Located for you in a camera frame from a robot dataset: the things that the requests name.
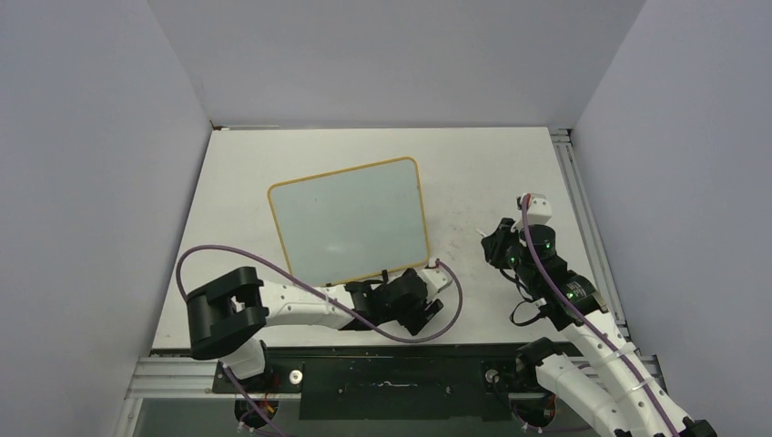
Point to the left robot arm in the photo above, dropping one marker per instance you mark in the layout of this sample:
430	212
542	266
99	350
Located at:
226	314

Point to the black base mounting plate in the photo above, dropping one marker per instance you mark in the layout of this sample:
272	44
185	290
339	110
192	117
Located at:
493	382

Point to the yellow framed whiteboard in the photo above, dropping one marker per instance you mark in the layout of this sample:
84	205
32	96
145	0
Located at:
352	223

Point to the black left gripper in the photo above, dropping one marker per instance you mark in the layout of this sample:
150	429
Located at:
424	309

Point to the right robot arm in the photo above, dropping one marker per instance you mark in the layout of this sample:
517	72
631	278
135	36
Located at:
624	399

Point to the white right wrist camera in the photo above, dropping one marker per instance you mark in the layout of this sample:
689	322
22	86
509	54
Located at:
535	207

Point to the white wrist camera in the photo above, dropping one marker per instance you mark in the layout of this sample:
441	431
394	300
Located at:
535	207
434	277

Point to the aluminium frame rail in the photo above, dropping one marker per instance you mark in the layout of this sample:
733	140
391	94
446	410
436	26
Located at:
471	178

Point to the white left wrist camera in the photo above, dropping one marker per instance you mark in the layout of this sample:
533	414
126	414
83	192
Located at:
434	277

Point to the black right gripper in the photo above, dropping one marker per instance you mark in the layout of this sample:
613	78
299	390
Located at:
494	243

